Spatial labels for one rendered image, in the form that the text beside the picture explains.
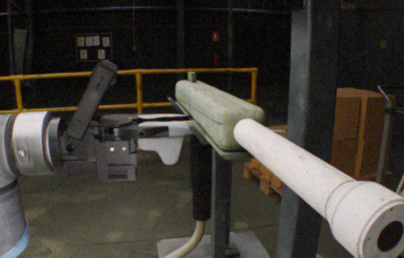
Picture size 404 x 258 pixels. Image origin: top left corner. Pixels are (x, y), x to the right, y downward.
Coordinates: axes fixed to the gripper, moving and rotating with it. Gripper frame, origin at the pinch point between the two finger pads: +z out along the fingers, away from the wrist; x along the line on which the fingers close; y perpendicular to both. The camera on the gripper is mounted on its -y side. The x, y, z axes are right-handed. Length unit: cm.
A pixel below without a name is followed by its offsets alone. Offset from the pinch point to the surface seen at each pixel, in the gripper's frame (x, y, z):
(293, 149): 27.7, -4.1, 1.2
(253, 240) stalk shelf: -11.7, 30.4, 15.6
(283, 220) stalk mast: -1.4, 19.7, 17.0
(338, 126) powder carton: -168, 48, 153
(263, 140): 24.3, -3.8, 0.6
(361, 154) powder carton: -166, 74, 180
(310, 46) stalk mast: 2.4, -11.2, 17.4
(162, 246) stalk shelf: -13.6, 30.4, -4.5
